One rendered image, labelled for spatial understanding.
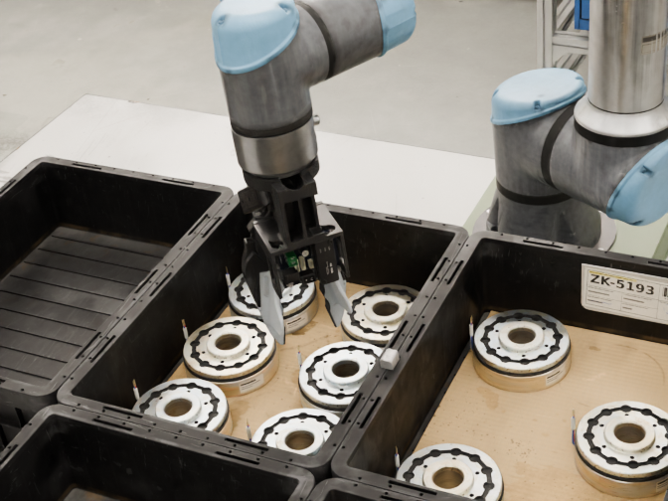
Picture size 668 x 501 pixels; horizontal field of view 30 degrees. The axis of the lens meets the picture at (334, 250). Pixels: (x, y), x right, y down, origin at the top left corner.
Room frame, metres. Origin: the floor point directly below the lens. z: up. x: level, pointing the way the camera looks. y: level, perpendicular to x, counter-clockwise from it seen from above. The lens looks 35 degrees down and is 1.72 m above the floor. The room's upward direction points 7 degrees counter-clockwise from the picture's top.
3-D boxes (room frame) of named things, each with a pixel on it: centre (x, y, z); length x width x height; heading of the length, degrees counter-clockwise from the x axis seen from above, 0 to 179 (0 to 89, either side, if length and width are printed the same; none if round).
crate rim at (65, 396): (1.04, 0.07, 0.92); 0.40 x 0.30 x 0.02; 151
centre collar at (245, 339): (1.08, 0.13, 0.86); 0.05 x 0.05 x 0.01
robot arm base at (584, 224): (1.36, -0.28, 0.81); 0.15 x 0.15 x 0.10
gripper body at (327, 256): (0.98, 0.04, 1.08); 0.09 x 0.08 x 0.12; 16
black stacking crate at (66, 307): (1.19, 0.33, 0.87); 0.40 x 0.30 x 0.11; 151
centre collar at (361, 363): (1.01, 0.00, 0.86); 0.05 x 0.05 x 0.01
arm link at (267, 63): (0.99, 0.04, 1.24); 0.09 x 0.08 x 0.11; 124
